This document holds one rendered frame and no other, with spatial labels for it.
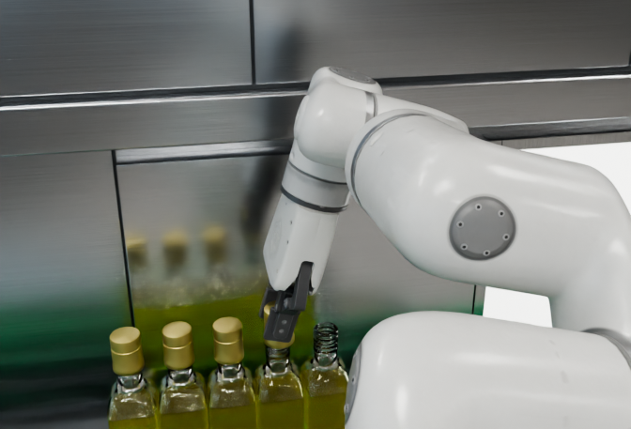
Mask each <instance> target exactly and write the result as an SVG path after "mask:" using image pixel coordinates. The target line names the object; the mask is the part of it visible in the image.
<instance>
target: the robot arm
mask: <svg viewBox="0 0 631 429"><path fill-rule="evenodd" d="M294 137H295V138H294V142H293V145H292V148H291V151H290V155H289V159H288V162H287V165H286V168H285V174H284V177H283V181H282V184H281V188H280V189H281V192H282V196H281V198H280V201H279V204H278V206H277V208H276V211H275V214H274V217H273V220H272V223H271V226H270V229H269V233H268V236H267V239H266V242H265V245H264V251H263V254H264V259H265V264H266V268H267V272H268V275H269V286H271V287H266V291H265V294H264V297H263V300H262V303H261V307H260V310H259V317H260V318H262V319H264V307H265V305H266V304H267V303H269V302H271V301H275V300H276V302H275V306H274V307H271V308H270V311H269V317H268V320H267V323H266V326H265V329H264V332H263V337H264V339H265V340H269V341H276V342H283V343H289V342H290V341H291V339H292V336H293V332H294V329H295V327H296V324H297V321H298V318H299V315H300V311H303V312H304V311H305V307H306V301H307V295H309V296H312V295H313V294H314V293H315V292H316V291H317V289H318V287H319V285H320V282H321V279H322V276H323V273H324V270H325V267H326V264H327V261H328V257H329V254H330V250H331V244H332V240H333V236H334V232H335V228H336V224H337V220H338V215H339V212H342V211H345V210H346V209H347V207H348V204H349V201H350V198H351V195H352V196H353V198H354V199H355V201H356V202H357V203H358V204H359V206H360V207H361V208H362V209H363V210H364V211H365V213H366V214H367V215H368V216H369V217H370V218H371V219H372V220H373V221H374V222H375V223H376V225H377V227H378V228H379V229H380V231H381V232H382V233H383V234H384V235H385V237H386V238H387V239H388V240H389V241H390V242H391V244H392V245H393V246H394V247H395V249H396V250H397V251H398V252H400V253H401V254H402V255H403V256H404V258H405V259H407V260H408V261H409V263H410V264H412V265H413V266H415V267H416V268H418V269H420V270H422V271H424V272H426V273H428V274H431V275H433V276H437V277H440V278H443V279H446V280H450V281H455V282H460V283H470V284H476V285H480V286H486V287H492V288H498V289H503V290H509V291H515V292H520V293H526V294H532V295H536V296H542V297H547V298H548V302H549V309H550V317H551V326H552V328H551V327H545V326H539V325H533V324H531V323H525V322H518V321H512V320H506V319H499V318H493V317H487V316H480V315H475V314H462V313H453V312H438V311H426V312H412V313H406V314H398V315H395V316H392V317H389V318H387V319H385V320H383V321H381V322H379V323H378V324H377V325H375V326H374V327H372V328H371V329H370V330H369V331H368V332H367V334H366V335H365V336H364V338H363V339H362V341H361V343H360V344H359V346H358V348H357V350H356V352H355V354H354V356H353V359H352V364H351V368H350V371H349V376H348V381H347V387H346V404H345V406H344V414H345V429H631V214H630V212H629V210H628V208H627V206H626V204H625V202H624V200H623V198H622V197H621V195H620V193H619V191H618V190H617V188H616V187H615V186H614V184H613V183H612V182H611V181H610V180H609V179H608V178H607V177H606V176H605V175H604V174H603V173H601V172H600V171H599V170H597V169H595V168H593V167H591V166H590V165H587V164H583V163H579V162H575V161H567V160H562V159H558V158H553V157H549V156H546V155H542V154H537V153H532V152H528V151H523V150H518V149H514V148H511V147H507V146H500V145H496V144H493V143H490V142H487V141H484V140H481V139H478V138H476V137H474V136H472V135H470V134H469V129H468V127H467V125H466V124H465V123H464V122H463V121H461V120H459V119H457V118H455V117H453V116H451V115H447V114H445V113H443V112H441V111H439V110H436V109H433V108H430V107H427V106H423V105H420V104H417V103H413V102H409V101H406V100H400V99H396V98H392V97H388V96H383V93H382V89H381V87H380V85H379V84H378V83H377V82H376V81H375V80H373V79H372V78H370V77H368V76H366V75H363V74H361V73H358V72H357V71H355V70H350V69H343V68H337V67H324V68H321V69H319V70H318V71H317V72H316V73H315V74H314V76H313V78H312V81H311V82H310V86H309V89H308V93H307V96H305V97H304V98H303V100H302V102H301V104H300V108H299V109H298V112H297V116H296V122H295V126H294ZM294 283H295V285H294Z"/></svg>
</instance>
